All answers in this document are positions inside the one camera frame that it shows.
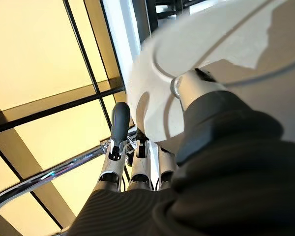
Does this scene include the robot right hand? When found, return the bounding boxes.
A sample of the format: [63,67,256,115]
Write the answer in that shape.
[61,68,295,236]

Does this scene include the beige round ceramic plate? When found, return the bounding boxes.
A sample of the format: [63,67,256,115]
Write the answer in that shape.
[129,0,295,148]

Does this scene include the chrome gooseneck kitchen faucet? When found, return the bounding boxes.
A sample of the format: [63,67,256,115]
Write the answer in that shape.
[0,130,138,222]

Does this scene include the dark window frame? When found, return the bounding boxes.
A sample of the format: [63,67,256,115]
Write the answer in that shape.
[0,0,138,236]

